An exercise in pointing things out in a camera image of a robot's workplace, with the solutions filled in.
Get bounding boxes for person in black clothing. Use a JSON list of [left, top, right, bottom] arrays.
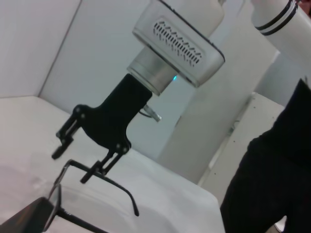
[[220, 77, 311, 233]]

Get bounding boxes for black glasses case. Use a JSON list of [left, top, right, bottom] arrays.
[[0, 197, 54, 233]]

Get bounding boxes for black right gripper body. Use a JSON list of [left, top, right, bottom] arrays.
[[72, 73, 153, 156]]

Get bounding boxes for black glasses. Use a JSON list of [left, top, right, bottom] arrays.
[[42, 159, 140, 233]]

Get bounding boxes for right gripper cable with plug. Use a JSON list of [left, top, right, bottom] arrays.
[[139, 105, 163, 123]]

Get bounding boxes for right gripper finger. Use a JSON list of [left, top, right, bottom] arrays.
[[80, 148, 127, 184], [51, 113, 85, 160]]

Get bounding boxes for white panel with holes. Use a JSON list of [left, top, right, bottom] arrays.
[[198, 92, 286, 202]]

